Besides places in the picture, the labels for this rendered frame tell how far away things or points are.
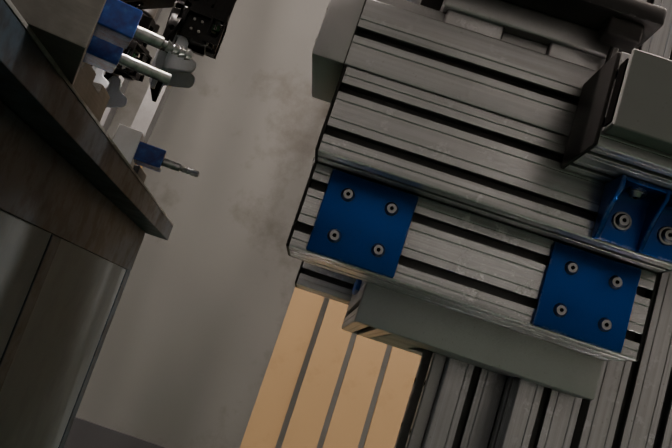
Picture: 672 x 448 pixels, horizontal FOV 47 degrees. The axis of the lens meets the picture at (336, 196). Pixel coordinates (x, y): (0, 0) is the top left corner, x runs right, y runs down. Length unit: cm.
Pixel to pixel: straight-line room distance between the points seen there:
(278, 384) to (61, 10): 214
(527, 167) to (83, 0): 42
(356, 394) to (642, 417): 178
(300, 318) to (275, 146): 81
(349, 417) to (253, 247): 84
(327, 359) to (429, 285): 193
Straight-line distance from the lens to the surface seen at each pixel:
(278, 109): 325
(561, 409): 95
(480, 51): 79
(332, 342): 269
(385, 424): 267
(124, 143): 117
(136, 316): 317
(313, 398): 267
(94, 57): 83
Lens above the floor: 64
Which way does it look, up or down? 11 degrees up
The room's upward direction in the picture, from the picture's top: 18 degrees clockwise
